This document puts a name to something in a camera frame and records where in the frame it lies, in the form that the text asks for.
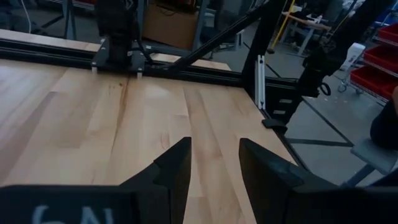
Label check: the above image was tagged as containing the person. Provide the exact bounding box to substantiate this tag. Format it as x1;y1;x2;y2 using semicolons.
369;85;398;151

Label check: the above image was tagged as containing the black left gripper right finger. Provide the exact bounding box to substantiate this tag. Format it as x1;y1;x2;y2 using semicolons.
238;138;398;224

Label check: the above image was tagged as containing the yellow handled broom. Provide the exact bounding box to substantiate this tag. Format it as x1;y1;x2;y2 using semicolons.
267;0;297;55

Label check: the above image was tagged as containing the grey metal frame leg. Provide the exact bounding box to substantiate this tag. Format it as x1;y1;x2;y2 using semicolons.
61;0;78;40
191;0;210;52

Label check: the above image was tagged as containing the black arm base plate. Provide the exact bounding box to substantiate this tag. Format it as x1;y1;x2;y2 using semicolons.
91;36;147;79

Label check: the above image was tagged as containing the wooden top work table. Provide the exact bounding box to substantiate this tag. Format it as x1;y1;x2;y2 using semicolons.
280;11;333;57

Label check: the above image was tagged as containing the large cardboard box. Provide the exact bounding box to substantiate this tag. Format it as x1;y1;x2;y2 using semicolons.
142;2;200;51

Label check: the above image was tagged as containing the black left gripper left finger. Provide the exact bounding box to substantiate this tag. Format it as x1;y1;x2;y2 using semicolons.
0;136;193;224

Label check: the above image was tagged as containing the black diagonal frame strut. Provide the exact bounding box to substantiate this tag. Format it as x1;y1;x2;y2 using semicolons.
169;1;269;73

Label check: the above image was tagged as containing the black table edge clamp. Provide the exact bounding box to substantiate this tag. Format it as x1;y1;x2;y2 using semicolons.
261;118;289;136

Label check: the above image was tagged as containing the red storage bin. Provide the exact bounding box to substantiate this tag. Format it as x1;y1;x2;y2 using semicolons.
349;64;398;101
377;22;398;44
363;44;398;75

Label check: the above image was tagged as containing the black upright frame post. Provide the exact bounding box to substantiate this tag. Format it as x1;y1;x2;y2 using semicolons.
241;0;289;94

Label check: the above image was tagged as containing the grey stool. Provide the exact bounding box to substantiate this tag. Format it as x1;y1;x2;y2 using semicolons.
340;138;398;188

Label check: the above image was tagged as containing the white hanging cable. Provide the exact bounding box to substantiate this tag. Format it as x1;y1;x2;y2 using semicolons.
19;0;32;34

